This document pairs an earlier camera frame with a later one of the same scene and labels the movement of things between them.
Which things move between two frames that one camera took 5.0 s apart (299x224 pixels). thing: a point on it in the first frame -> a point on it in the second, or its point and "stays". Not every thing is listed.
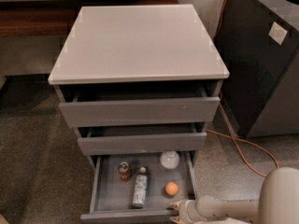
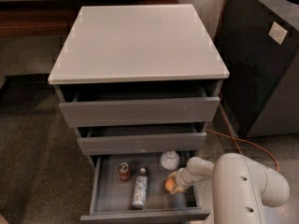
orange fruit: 171,189 stays
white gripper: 186,209 -> 182,177
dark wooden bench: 58,17 stays
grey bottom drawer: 138,189 stays
